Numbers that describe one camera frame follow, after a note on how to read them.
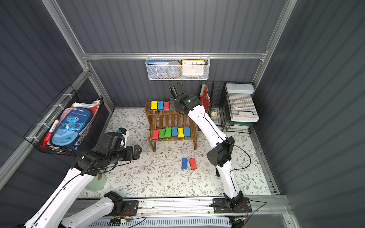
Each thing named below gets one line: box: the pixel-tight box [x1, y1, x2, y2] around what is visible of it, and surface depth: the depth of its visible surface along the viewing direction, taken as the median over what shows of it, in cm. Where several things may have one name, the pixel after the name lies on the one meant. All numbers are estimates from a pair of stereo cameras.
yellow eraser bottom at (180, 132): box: [177, 127, 184, 138], surface depth 86 cm
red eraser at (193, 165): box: [188, 157, 198, 170], surface depth 90 cm
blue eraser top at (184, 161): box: [181, 157, 188, 170], surface depth 91 cm
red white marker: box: [39, 119, 60, 149], surface depth 66 cm
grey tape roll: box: [166, 60, 182, 79], surface depth 89 cm
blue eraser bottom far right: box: [183, 126, 192, 138], surface depth 87 cm
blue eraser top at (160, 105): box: [157, 100, 164, 110], surface depth 85 cm
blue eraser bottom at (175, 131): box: [172, 126, 179, 137], surface depth 87 cm
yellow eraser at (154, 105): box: [150, 100, 158, 110], surface depth 85 cm
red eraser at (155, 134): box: [152, 129, 160, 141], surface depth 86 cm
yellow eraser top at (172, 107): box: [169, 97, 177, 111], surface depth 75 cm
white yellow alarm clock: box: [181, 59, 205, 77], surface depth 90 cm
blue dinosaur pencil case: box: [51, 107, 93, 147], surface depth 66 cm
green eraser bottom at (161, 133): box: [158, 128, 165, 139], surface depth 86 cm
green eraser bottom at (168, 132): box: [164, 127, 172, 138], surface depth 86 cm
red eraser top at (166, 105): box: [163, 101, 170, 111], surface depth 84 cm
